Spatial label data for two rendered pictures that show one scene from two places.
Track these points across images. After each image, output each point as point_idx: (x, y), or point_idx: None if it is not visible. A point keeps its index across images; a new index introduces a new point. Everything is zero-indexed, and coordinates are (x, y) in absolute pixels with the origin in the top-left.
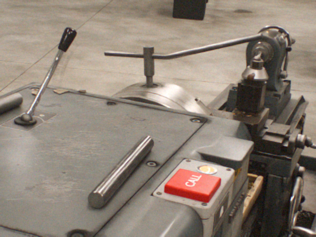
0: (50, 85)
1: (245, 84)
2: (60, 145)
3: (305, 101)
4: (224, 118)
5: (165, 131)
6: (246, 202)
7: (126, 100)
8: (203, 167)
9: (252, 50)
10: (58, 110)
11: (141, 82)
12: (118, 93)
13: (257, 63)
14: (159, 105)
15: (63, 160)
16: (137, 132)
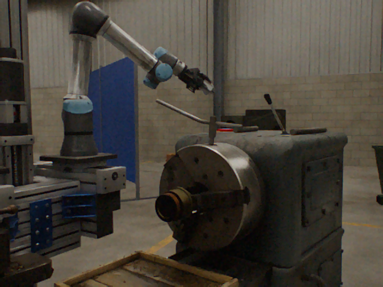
0: (279, 137)
1: (3, 229)
2: (267, 133)
3: None
4: (191, 134)
5: (224, 133)
6: (111, 261)
7: (235, 136)
8: (218, 131)
9: None
10: (271, 134)
11: (213, 147)
12: (233, 150)
13: None
14: (218, 136)
15: (266, 132)
16: (236, 133)
